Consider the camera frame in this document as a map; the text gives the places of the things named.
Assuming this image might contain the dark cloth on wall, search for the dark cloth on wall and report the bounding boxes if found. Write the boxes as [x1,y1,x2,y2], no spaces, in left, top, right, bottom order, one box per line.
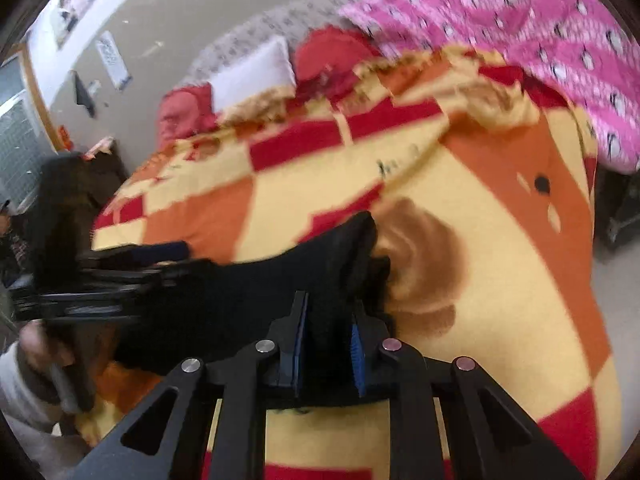
[72,70,97,118]

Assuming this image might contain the yellow red printed blanket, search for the yellow red printed blanket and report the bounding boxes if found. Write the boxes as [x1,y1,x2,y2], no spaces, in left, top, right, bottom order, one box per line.
[75,45,623,480]

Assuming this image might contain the window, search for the window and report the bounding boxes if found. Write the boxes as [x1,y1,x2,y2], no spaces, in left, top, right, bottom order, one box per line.
[0,55,57,211]

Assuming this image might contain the white pillow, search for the white pillow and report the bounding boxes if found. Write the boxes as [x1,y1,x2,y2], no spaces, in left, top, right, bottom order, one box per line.
[207,35,297,111]

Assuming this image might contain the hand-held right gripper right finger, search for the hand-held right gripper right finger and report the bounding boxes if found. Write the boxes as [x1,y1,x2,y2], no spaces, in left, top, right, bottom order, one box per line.
[350,305,586,480]

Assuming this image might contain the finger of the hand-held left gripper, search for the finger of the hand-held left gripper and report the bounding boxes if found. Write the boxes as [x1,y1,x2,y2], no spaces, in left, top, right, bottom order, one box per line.
[50,284,169,323]
[77,241,217,287]

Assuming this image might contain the wall poster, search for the wall poster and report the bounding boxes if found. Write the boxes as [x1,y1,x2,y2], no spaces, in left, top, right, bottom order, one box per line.
[50,0,103,48]

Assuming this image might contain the person's left hand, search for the person's left hand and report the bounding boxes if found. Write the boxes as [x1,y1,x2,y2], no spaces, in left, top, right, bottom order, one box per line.
[21,320,75,397]

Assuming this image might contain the dark wooden nightstand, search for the dark wooden nightstand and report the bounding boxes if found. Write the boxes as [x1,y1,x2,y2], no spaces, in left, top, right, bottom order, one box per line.
[65,140,128,206]

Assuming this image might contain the black pants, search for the black pants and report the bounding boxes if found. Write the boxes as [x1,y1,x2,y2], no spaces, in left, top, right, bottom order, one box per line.
[114,210,397,377]

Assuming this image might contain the pink printed quilt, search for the pink printed quilt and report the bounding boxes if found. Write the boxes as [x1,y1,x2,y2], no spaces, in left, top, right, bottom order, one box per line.
[340,0,640,173]

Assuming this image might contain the white blue paper notice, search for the white blue paper notice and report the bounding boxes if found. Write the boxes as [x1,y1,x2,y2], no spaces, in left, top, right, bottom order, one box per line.
[95,30,133,91]

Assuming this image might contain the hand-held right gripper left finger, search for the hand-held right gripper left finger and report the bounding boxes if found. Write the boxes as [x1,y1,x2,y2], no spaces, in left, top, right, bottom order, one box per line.
[70,290,311,480]

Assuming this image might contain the red embroidered pillow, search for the red embroidered pillow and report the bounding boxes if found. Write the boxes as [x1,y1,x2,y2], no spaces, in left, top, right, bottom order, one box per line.
[156,82,219,151]

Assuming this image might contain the grey patterned headboard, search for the grey patterned headboard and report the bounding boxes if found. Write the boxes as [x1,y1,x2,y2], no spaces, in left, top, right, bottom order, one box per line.
[182,0,371,86]

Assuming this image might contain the red heart-shaped pillow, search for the red heart-shaped pillow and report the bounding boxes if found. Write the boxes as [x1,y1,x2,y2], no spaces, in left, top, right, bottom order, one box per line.
[292,27,386,102]

